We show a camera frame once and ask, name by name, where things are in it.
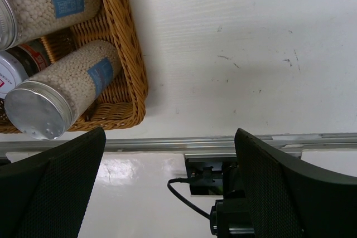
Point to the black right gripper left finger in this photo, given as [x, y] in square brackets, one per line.
[46, 195]

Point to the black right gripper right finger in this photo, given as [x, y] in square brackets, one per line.
[289, 197]

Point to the silver lid bead jar front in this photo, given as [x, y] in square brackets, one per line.
[47, 104]

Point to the silver lid bead jar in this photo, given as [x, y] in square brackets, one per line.
[26, 20]
[47, 104]

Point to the white lid dark jar front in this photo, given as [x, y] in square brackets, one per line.
[21, 62]

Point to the wicker divided basket tray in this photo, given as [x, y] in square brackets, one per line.
[121, 104]

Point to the aluminium front table rail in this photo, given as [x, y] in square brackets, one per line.
[196, 147]

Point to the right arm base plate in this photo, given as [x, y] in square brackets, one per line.
[229, 216]

